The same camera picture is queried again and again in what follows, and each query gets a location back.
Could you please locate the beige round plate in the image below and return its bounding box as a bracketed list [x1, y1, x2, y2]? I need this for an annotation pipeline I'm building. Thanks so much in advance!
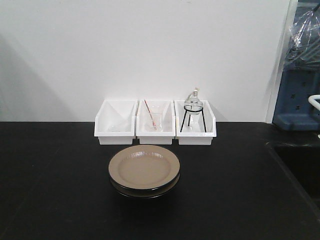
[108, 145, 181, 190]
[109, 173, 181, 199]

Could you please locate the middle white plastic bin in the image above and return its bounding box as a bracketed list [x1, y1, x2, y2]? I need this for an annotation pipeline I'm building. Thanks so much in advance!
[136, 100, 176, 145]

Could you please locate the white plastic bin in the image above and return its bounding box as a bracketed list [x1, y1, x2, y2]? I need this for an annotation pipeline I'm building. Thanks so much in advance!
[173, 100, 217, 146]
[94, 99, 138, 145]
[136, 100, 176, 145]

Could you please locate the clear glass beaker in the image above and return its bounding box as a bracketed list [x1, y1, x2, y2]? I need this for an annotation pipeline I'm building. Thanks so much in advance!
[149, 107, 163, 132]

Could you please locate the right white plastic bin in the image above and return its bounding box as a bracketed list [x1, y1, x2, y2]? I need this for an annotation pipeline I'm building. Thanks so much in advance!
[173, 100, 217, 146]

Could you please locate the glass alcohol lamp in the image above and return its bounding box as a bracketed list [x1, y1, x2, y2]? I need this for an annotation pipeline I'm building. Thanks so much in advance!
[184, 88, 203, 115]

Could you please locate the left white plastic bin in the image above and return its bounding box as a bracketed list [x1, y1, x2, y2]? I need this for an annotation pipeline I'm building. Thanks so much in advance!
[94, 99, 138, 145]

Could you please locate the black lab sink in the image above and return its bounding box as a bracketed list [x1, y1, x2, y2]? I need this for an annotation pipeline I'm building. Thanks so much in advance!
[265, 142, 320, 221]

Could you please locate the grey blue drying pegboard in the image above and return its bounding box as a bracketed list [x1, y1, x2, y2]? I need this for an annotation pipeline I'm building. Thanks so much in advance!
[272, 2, 320, 131]

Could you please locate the white gooseneck lab faucet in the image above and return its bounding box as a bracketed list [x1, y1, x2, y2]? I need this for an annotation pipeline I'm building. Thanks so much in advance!
[308, 94, 320, 139]

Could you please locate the clear bag of pegs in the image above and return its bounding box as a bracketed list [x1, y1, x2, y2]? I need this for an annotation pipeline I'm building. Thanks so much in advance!
[284, 0, 320, 72]

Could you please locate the black wire tripod stand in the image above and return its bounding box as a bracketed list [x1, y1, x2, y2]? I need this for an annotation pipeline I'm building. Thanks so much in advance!
[180, 105, 207, 133]

